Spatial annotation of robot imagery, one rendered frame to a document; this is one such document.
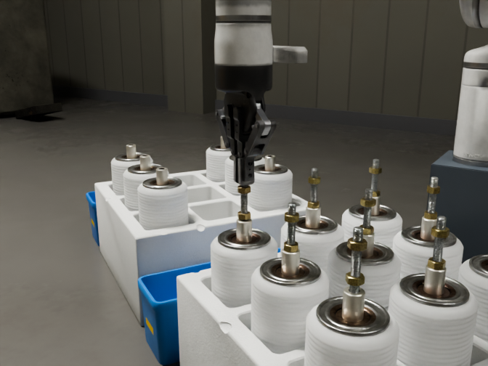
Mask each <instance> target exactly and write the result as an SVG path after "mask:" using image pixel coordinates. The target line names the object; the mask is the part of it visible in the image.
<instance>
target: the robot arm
mask: <svg viewBox="0 0 488 366"><path fill-rule="evenodd" d="M459 2H460V11H461V15H462V18H463V21H464V22H465V24H466V25H467V26H469V27H472V28H488V0H459ZM271 18H272V1H271V0H216V22H217V23H216V32H215V39H214V60H215V87H216V89H217V90H218V91H220V92H225V95H224V107H223V108H222V109H220V110H216V112H215V115H216V119H217V122H218V125H219V129H220V132H221V135H222V138H223V141H224V145H225V147H226V148H230V151H231V154H232V155H233V156H234V182H236V183H238V184H240V185H242V186H246V185H250V184H253V183H254V182H255V175H254V158H255V156H257V155H263V154H264V152H265V150H266V148H267V145H268V144H269V141H270V139H271V138H272V135H273V133H274V131H275V129H276V126H277V123H276V121H275V119H272V120H269V119H268V118H267V116H266V115H265V110H266V105H265V101H264V92H267V91H269V90H270V89H271V88H272V62H284V63H295V64H296V63H307V53H308V51H307V50H306V48H305V47H304V46H273V40H272V27H271V23H270V22H271ZM463 67H464V68H463V74H462V81H461V88H460V100H459V107H458V114H457V126H456V132H455V144H454V151H453V158H452V159H453V160H454V161H455V162H457V163H461V164H463V165H467V166H477V167H488V44H487V45H486V46H482V47H479V48H477V49H472V50H470V51H468V52H466V53H465V57H464V62H463Z"/></svg>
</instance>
